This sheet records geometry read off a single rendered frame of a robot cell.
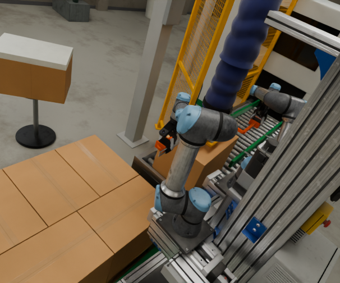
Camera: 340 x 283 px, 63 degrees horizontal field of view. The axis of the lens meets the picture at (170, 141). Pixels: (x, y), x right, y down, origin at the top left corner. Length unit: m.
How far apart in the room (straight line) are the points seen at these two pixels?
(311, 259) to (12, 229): 1.61
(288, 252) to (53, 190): 1.52
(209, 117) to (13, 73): 2.06
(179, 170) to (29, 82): 1.93
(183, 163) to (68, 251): 1.01
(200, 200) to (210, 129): 0.38
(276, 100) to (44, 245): 1.59
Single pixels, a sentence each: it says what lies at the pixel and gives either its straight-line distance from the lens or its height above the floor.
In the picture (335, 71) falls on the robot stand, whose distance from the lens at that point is 1.03.
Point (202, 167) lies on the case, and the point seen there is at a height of 0.93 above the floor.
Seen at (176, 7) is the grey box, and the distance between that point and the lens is 2.75.
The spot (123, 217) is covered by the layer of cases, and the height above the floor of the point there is 0.54.
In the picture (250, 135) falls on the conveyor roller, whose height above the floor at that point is 0.55.
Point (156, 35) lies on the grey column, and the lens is 2.82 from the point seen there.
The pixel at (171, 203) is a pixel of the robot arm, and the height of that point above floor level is 1.24.
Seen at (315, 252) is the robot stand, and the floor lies 1.23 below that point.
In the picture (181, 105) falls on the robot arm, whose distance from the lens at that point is 1.44.
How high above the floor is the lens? 2.16
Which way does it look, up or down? 36 degrees down
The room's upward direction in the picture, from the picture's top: 20 degrees clockwise
